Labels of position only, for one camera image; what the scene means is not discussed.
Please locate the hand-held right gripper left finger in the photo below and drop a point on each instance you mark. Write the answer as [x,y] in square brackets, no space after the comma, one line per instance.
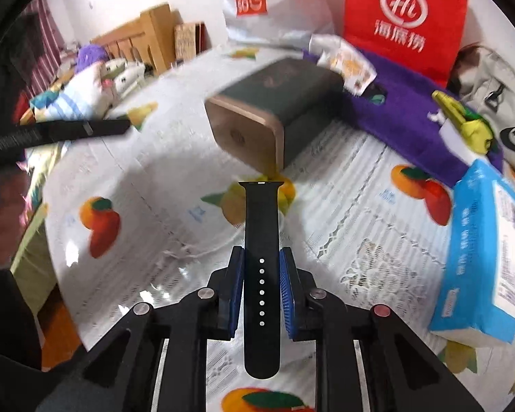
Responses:
[238,292]

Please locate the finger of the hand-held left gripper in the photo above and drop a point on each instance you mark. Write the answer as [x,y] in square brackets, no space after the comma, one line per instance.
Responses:
[86,129]

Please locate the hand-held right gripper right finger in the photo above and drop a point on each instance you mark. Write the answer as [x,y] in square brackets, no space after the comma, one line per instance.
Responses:
[287,292]

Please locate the orange print packet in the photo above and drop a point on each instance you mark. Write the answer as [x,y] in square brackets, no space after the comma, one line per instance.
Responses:
[347,64]

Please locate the yellow green bag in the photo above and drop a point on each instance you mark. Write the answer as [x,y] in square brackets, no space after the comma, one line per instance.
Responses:
[476,133]

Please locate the person's left hand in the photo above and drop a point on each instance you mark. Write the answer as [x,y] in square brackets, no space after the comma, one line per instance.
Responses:
[0,231]

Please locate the printed quilt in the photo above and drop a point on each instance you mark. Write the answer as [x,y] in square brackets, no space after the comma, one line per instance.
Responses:
[77,90]

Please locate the white plush toy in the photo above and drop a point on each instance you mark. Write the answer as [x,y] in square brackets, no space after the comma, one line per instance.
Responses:
[124,75]

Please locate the purple plush toy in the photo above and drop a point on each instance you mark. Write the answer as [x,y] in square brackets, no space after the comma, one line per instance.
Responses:
[90,58]

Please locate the fruit print tablecloth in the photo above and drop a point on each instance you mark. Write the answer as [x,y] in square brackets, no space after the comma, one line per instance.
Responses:
[154,180]

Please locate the striped curtain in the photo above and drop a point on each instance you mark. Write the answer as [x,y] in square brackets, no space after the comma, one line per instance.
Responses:
[43,43]

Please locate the wooden bed headboard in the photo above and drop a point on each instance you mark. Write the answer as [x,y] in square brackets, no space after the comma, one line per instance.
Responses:
[154,30]

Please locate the blue tissue pack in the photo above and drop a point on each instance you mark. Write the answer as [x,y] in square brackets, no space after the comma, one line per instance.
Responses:
[472,244]

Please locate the dark green box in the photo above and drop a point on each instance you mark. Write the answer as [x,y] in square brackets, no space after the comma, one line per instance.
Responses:
[274,81]

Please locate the purple towel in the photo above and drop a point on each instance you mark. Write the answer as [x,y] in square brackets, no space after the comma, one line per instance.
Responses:
[403,107]

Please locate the white plastic bag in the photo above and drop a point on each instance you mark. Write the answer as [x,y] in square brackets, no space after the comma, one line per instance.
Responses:
[283,25]

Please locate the red paper bag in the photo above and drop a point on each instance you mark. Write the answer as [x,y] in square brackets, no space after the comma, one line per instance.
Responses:
[403,51]

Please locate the grey bag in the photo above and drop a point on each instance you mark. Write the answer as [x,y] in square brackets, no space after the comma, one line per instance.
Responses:
[506,107]

